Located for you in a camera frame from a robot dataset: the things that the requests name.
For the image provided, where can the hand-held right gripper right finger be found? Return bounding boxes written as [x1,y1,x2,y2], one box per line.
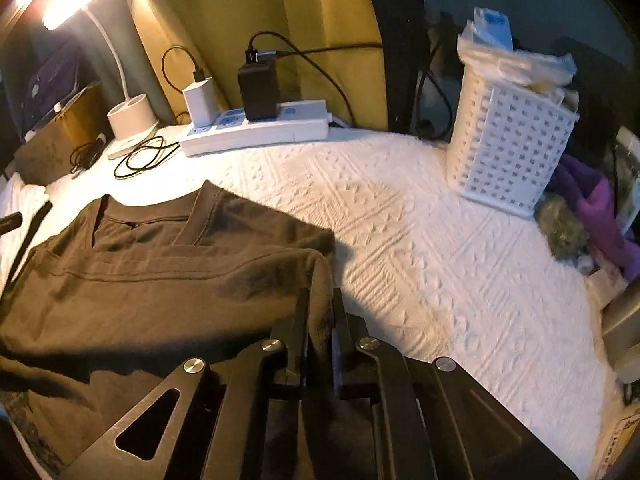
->
[330,287,578,480]

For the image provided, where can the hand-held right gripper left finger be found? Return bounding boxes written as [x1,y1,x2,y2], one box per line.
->
[57,287,308,480]

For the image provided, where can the brown t-shirt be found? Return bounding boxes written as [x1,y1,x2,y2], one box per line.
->
[0,182,336,480]

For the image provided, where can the cardboard box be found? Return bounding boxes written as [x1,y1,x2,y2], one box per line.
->
[15,82,108,186]

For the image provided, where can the white desk lamp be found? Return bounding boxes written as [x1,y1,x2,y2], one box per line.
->
[42,0,158,161]

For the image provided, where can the white power strip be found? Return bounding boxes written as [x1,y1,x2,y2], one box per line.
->
[179,101,331,157]

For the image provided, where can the white charger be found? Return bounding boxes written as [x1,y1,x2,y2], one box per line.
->
[182,77,217,127]

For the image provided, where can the black charger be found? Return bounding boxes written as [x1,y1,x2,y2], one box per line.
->
[236,62,277,122]

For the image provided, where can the grey fuzzy toy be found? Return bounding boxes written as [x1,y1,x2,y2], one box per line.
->
[535,195,591,261]

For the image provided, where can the white plastic basket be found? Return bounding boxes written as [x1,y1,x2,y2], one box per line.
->
[446,77,580,218]

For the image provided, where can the stainless steel tumbler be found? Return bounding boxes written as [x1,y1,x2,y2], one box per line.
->
[602,290,640,386]

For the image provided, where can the purple cloth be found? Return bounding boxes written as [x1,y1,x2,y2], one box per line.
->
[552,155,640,281]

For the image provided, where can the yellow curtain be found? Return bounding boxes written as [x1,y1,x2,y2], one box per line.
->
[130,0,391,131]

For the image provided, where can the clear plastic bags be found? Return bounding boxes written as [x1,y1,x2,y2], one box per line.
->
[457,22,578,96]

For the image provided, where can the blue and white packet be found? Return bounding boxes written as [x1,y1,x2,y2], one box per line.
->
[472,7,513,51]

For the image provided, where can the black strap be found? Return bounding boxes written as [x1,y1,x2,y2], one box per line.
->
[5,200,53,286]

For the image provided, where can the black cable bundle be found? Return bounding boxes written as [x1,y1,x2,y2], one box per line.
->
[70,137,108,178]

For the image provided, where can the black charging cable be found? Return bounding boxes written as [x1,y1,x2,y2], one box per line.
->
[114,46,206,180]
[245,31,356,126]

